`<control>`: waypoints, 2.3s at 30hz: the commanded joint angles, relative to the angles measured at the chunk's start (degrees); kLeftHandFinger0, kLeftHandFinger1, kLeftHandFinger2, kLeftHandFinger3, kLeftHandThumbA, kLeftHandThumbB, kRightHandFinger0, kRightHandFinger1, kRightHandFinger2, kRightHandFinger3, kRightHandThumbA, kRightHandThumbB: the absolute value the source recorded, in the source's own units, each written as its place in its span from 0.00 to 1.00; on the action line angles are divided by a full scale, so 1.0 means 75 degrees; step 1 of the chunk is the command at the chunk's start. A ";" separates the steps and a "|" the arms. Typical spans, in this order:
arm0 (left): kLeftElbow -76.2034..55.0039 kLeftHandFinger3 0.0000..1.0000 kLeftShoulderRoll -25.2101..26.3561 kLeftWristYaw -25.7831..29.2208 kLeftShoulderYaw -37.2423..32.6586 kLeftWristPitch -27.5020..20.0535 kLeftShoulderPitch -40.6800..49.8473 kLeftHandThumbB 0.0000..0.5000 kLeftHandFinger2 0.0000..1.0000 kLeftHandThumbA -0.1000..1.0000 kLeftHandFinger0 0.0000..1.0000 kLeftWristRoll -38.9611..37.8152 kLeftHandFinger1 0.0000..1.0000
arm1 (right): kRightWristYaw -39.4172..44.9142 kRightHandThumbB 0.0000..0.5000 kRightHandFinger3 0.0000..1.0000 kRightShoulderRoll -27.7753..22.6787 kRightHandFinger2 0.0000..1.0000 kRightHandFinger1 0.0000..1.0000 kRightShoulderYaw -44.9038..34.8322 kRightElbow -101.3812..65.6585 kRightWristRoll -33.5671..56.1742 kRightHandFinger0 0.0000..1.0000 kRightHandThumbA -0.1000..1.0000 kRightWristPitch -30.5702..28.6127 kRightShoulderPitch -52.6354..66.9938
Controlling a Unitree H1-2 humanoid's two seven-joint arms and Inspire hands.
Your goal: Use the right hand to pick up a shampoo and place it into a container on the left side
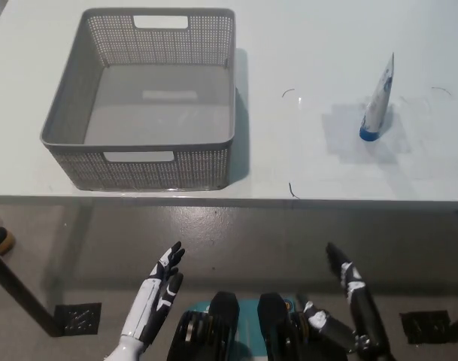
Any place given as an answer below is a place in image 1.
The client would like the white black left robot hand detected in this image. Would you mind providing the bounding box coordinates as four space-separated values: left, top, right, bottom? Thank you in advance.
120 241 187 345

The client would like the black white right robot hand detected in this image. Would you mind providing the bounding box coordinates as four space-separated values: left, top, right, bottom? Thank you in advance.
302 242 394 359

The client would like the white blue shampoo tube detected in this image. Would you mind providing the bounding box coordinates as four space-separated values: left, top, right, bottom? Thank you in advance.
359 51 396 143

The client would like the grey perforated plastic basket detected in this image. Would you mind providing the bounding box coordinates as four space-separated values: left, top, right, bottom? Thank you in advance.
39 7 238 192

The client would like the black tan shoe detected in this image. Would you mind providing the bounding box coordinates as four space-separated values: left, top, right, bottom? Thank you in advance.
0 226 15 256

